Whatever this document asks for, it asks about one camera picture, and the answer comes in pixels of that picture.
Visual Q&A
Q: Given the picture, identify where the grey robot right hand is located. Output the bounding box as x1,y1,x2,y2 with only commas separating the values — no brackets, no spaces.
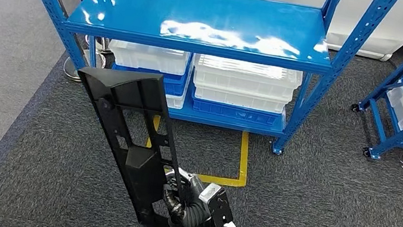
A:
157,167,214,227

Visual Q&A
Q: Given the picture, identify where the black plastic plate frame part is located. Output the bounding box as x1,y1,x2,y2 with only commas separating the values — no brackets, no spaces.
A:
54,61,217,227

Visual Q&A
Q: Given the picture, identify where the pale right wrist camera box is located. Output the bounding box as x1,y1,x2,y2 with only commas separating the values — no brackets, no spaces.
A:
194,181,239,227

